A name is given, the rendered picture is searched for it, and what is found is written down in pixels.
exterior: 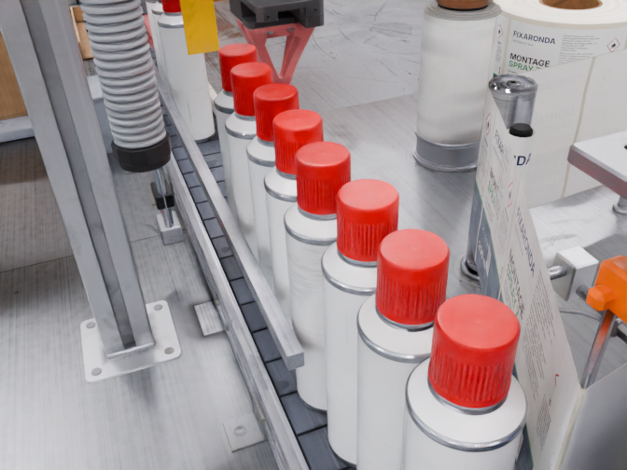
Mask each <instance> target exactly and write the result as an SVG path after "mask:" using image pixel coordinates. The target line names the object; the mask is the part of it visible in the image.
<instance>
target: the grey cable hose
mask: <svg viewBox="0 0 627 470"><path fill-rule="evenodd" d="M79 1H80V2H82V3H81V4H80V7H81V10H82V11H84V13H83V15H82V16H83V19H84V21H86V22H85V27H86V29H87V30H88V32H87V34H88V38H89V39H90V45H91V47H92V50H91V53H92V55H93V56H94V58H93V60H94V63H95V65H96V72H97V73H98V79H99V81H100V88H101V90H102V94H103V97H104V104H105V110H106V113H107V117H108V120H109V125H110V128H111V132H112V135H113V140H112V143H111V146H112V150H113V154H114V158H115V160H117V161H118V164H119V166H120V168H121V169H123V170H125V171H127V172H132V173H145V172H150V171H154V170H157V169H158V168H161V167H163V166H164V165H166V164H167V163H168V162H169V160H170V159H171V151H172V143H171V138H170V133H169V132H167V131H166V130H165V129H164V122H163V116H162V113H161V107H160V99H159V92H158V91H157V89H158V88H157V84H156V77H155V75H154V68H153V67H152V65H153V62H152V59H151V58H150V57H151V53H150V50H149V43H148V42H147V40H148V38H147V33H146V26H145V25H144V22H145V18H144V16H143V15H142V14H143V9H142V7H141V6H140V5H141V0H79Z"/></svg>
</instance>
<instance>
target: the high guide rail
mask: <svg viewBox="0 0 627 470"><path fill-rule="evenodd" d="M152 62H153V60H152ZM152 67H153V68H154V75H155V77H156V84H157V88H158V89H157V91H158V92H159V97H160V100H161V102H162V105H163V107H164V109H165V111H166V113H167V115H168V117H169V119H170V120H171V123H172V125H173V127H174V130H175V132H176V134H177V136H178V139H179V141H180V143H181V145H182V146H183V148H184V150H185V152H186V155H187V157H188V160H189V162H190V164H191V166H192V168H193V171H194V172H195V174H196V176H197V178H198V180H199V182H200V184H201V186H202V190H203V192H204V194H205V196H206V198H207V199H208V201H209V204H210V206H211V208H212V210H213V212H214V214H215V216H216V220H217V222H218V224H219V225H220V227H221V229H222V231H223V233H224V236H225V238H226V240H227V242H228V244H229V246H230V249H231V251H232V253H233V255H234V257H235V259H236V261H237V263H238V265H239V267H240V270H241V272H242V274H243V276H244V278H245V280H246V282H247V285H248V287H249V289H250V291H251V293H252V295H253V297H254V299H255V301H256V303H257V305H258V308H259V310H260V312H261V314H262V316H263V319H264V321H265V323H266V325H267V327H268V328H269V330H270V332H271V335H272V338H273V340H274V342H275V344H276V346H277V348H278V351H279V353H280V354H281V356H282V358H283V360H284V362H285V364H286V368H287V369H288V370H292V369H295V368H298V367H302V366H304V351H303V349H302V348H301V346H300V343H299V341H298V339H297V337H296V335H295V333H294V332H293V330H292V328H291V326H290V324H289V322H288V320H287V319H286V316H285V314H284V312H283V310H282V308H281V306H280V305H279V303H278V301H277V299H276V297H275V295H274V293H273V291H272V289H271V287H270V285H269V283H268V281H267V280H266V278H265V276H264V274H263V272H262V270H261V268H260V266H259V264H258V262H257V260H256V258H255V256H254V254H253V253H252V251H251V249H250V247H249V245H248V243H247V241H246V239H245V237H244V235H243V233H242V231H241V229H240V227H239V226H238V224H237V222H236V220H235V218H234V216H233V214H232V212H231V210H230V207H229V206H228V204H227V202H226V201H225V199H224V197H223V195H222V193H221V191H220V189H219V187H218V185H217V183H216V180H215V178H214V177H213V175H212V174H211V172H210V170H209V168H208V166H207V164H206V162H205V160H204V158H203V156H202V153H201V151H200V149H199V148H198V147H197V145H196V143H195V141H194V139H193V137H192V135H191V133H190V131H189V129H188V126H187V124H186V122H185V121H184V119H183V118H182V116H181V114H180V112H179V110H178V108H177V106H176V104H175V102H174V99H173V97H172V95H171V94H170V92H169V91H168V89H167V87H166V85H165V83H164V81H163V79H162V77H161V75H160V72H159V70H158V68H157V67H156V65H155V63H154V62H153V65H152Z"/></svg>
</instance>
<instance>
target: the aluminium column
mask: <svg viewBox="0 0 627 470"><path fill-rule="evenodd" d="M0 30H1V33H2V36H3V39H4V42H5V45H6V48H7V53H8V56H9V59H10V61H11V64H12V67H13V70H14V73H15V76H16V78H17V82H18V85H19V88H20V91H21V96H22V99H23V101H24V104H25V107H26V110H27V113H28V116H29V119H30V121H31V124H32V127H33V131H34V134H35V139H36V141H37V144H38V147H39V150H40V153H41V156H42V159H43V161H44V164H45V167H46V170H47V173H48V177H49V181H50V184H51V187H52V190H53V193H54V196H55V199H56V201H57V204H58V207H59V210H60V213H61V216H62V219H63V224H64V227H65V230H66V233H67V236H68V239H69V242H70V244H71V247H72V250H73V253H74V256H75V259H76V262H77V266H78V270H79V273H80V276H81V279H82V282H83V284H84V287H85V290H86V293H87V296H88V299H89V302H90V304H91V309H92V312H93V316H94V319H95V322H96V324H97V327H98V330H99V333H100V336H101V339H102V342H103V344H104V349H105V352H106V355H107V358H108V359H113V358H117V357H120V356H123V355H126V354H130V353H136V352H139V351H142V350H146V349H149V348H153V347H155V346H156V344H155V340H154V337H153V333H152V329H151V325H150V322H149V318H148V314H147V310H146V303H145V300H144V296H143V292H142V289H141V285H140V282H139V278H138V274H137V270H136V267H135V263H134V260H133V256H132V249H131V246H130V242H129V238H128V234H127V231H126V228H125V224H124V220H123V216H122V212H121V209H120V205H119V202H118V195H117V191H116V188H115V184H114V180H113V176H112V173H111V170H110V166H109V162H108V158H107V155H106V151H105V145H104V141H103V137H102V134H101V130H100V126H99V122H98V118H97V116H96V112H95V108H94V104H93V100H92V97H91V90H90V87H89V83H88V79H87V76H86V72H85V68H84V64H83V61H82V58H81V54H80V50H79V46H78V43H77V36H76V32H75V29H74V25H73V22H72V18H71V14H70V10H69V6H68V3H67V0H0Z"/></svg>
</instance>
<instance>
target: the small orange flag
mask: <svg viewBox="0 0 627 470"><path fill-rule="evenodd" d="M180 6H181V12H182V18H183V23H184V30H185V36H186V42H187V48H188V55H193V54H199V53H205V52H211V51H218V50H219V44H218V36H217V28H216V14H215V7H214V0H180Z"/></svg>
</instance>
